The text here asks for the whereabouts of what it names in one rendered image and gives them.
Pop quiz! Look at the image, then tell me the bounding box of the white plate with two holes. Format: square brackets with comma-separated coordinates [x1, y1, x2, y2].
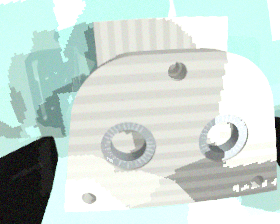
[64, 48, 277, 212]

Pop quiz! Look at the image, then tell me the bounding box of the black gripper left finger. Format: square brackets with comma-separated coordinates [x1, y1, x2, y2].
[0, 136, 59, 224]

